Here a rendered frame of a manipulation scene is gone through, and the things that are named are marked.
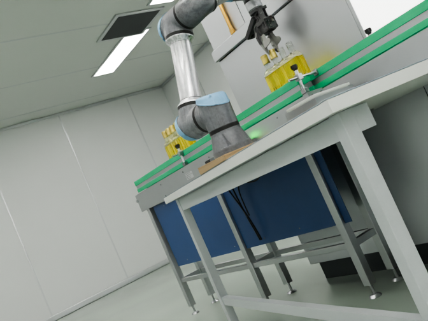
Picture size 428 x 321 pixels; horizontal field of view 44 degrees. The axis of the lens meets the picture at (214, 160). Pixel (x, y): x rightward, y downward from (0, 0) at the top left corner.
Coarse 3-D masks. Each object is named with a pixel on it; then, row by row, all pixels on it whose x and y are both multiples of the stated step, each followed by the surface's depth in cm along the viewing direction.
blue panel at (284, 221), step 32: (320, 160) 222; (224, 192) 283; (256, 192) 262; (288, 192) 244; (320, 192) 228; (160, 224) 350; (224, 224) 292; (256, 224) 270; (288, 224) 250; (320, 224) 234; (192, 256) 330
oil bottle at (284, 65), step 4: (284, 60) 236; (280, 64) 238; (284, 64) 236; (288, 64) 235; (280, 68) 239; (284, 68) 237; (288, 68) 235; (284, 72) 238; (288, 72) 236; (284, 76) 238; (288, 76) 237; (292, 76) 235
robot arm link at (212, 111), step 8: (208, 96) 189; (216, 96) 188; (224, 96) 190; (200, 104) 190; (208, 104) 188; (216, 104) 188; (224, 104) 189; (192, 112) 196; (200, 112) 192; (208, 112) 189; (216, 112) 188; (224, 112) 188; (232, 112) 191; (200, 120) 193; (208, 120) 190; (216, 120) 188; (224, 120) 188; (232, 120) 189; (200, 128) 195; (208, 128) 191; (216, 128) 188
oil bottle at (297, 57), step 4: (292, 52) 232; (296, 52) 231; (300, 52) 233; (288, 56) 234; (292, 56) 231; (296, 56) 230; (300, 56) 232; (288, 60) 234; (292, 60) 232; (296, 60) 230; (300, 60) 231; (304, 60) 232; (292, 64) 233; (300, 64) 230; (304, 64) 232; (300, 68) 230; (304, 68) 231; (308, 68) 232; (292, 72) 234; (300, 72) 230; (304, 72) 230; (308, 72) 231
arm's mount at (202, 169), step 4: (240, 148) 178; (232, 152) 177; (236, 152) 177; (224, 156) 176; (228, 156) 176; (212, 160) 186; (216, 160) 183; (220, 160) 180; (208, 164) 191; (212, 164) 188; (216, 164) 184; (200, 168) 200; (204, 168) 196; (208, 168) 192; (200, 172) 201; (204, 172) 197
